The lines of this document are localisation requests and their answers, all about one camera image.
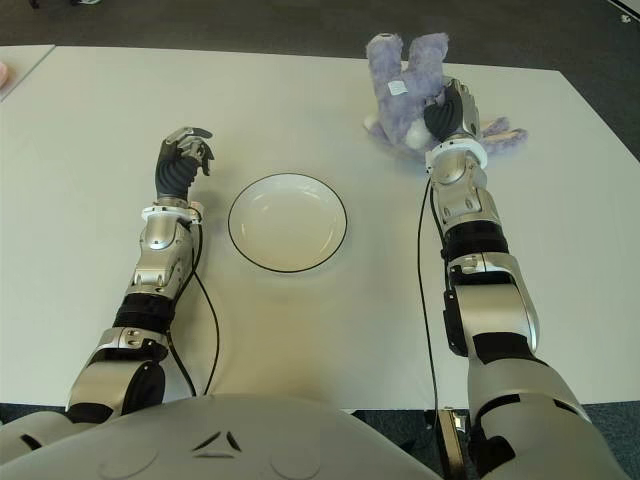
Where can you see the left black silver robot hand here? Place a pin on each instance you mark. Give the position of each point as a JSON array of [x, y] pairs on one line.
[[172, 172]]

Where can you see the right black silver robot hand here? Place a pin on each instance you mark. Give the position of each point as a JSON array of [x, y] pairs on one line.
[[447, 117]]

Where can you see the purple plush bunny doll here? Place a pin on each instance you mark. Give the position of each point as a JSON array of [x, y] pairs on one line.
[[405, 100]]

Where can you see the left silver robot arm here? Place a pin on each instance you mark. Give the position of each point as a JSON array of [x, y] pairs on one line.
[[157, 250]]

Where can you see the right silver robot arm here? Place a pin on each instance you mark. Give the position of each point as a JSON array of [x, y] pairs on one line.
[[490, 300]]

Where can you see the white plate with black rim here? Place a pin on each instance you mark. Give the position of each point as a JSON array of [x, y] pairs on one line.
[[287, 222]]

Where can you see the pink plate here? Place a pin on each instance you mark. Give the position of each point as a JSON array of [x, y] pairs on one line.
[[4, 72]]

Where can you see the grey robot torso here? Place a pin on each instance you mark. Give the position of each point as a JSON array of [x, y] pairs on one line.
[[225, 440]]

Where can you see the metal table bracket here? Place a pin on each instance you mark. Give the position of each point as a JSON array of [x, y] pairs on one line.
[[452, 430]]

